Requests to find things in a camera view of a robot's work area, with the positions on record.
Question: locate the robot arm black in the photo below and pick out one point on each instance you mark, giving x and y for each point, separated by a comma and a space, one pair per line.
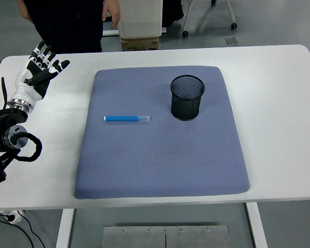
2, 140

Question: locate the person's hand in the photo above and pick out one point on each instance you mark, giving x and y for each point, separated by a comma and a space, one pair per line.
112, 13

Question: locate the blue marker pen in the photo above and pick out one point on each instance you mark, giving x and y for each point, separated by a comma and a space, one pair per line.
124, 118

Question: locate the grey floor outlet plate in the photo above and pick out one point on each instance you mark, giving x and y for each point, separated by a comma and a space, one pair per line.
232, 41

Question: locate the chair with caster wheels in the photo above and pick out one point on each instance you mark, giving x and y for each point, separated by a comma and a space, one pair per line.
231, 13

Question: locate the white power strip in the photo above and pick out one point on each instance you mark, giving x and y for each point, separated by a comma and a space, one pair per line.
15, 218

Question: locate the standing person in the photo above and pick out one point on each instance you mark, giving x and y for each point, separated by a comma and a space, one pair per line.
67, 28

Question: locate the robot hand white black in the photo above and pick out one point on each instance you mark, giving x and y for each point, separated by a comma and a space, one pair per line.
24, 89

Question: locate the white table leg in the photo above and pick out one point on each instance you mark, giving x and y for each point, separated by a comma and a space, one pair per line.
257, 227
64, 230

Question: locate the cardboard box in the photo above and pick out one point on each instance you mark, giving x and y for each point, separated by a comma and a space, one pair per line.
139, 44

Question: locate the blue-grey textured mat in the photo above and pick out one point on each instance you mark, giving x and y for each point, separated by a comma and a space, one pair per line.
157, 160

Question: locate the black mesh pen holder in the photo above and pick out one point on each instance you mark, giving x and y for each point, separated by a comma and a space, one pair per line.
187, 109

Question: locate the white floor base bar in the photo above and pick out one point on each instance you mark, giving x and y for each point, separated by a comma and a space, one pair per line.
109, 32

